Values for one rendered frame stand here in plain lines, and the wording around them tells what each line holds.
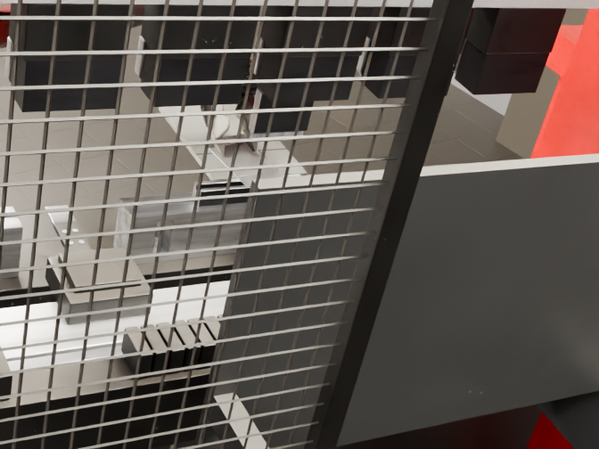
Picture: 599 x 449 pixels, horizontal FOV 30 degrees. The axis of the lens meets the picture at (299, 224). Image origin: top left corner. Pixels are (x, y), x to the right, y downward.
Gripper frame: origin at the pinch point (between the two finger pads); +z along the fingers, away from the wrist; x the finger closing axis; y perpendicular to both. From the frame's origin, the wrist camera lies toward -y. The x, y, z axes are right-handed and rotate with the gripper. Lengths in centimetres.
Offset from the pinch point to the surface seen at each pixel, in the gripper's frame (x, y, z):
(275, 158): 6.4, 2.2, 3.1
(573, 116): 87, 0, 3
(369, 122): 178, -184, -22
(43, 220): -32.4, -13.0, 6.6
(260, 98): -4.7, 18.0, -5.4
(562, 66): 165, -69, -19
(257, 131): -4.2, 14.3, -0.6
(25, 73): -44, 21, -12
